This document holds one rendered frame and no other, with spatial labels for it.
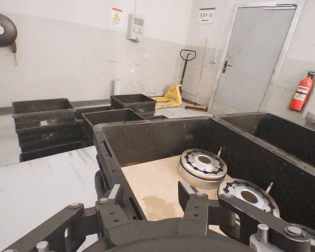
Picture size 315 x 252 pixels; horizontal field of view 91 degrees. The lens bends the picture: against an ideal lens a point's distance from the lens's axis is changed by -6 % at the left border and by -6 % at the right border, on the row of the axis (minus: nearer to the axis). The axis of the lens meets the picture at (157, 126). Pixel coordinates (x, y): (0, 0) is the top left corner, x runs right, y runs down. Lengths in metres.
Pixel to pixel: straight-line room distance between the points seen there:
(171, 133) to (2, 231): 0.41
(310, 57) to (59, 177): 3.24
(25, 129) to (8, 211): 0.92
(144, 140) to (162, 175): 0.08
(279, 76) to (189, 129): 2.96
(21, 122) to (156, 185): 1.15
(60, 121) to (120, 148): 1.09
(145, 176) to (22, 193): 0.33
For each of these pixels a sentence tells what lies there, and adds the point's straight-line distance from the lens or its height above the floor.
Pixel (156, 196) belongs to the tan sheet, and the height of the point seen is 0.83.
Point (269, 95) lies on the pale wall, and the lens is 3.29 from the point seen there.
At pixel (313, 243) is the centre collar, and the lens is 0.33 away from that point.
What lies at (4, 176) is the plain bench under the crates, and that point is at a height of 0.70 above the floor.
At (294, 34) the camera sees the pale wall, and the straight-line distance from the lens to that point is 3.36.
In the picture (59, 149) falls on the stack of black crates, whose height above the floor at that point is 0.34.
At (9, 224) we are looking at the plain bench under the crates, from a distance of 0.49.
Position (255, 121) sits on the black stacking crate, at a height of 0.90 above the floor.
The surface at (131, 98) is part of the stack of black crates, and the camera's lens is 1.89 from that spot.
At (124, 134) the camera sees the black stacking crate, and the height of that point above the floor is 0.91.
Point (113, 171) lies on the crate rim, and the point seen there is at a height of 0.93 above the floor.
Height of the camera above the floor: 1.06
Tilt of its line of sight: 24 degrees down
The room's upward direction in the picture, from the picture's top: 9 degrees clockwise
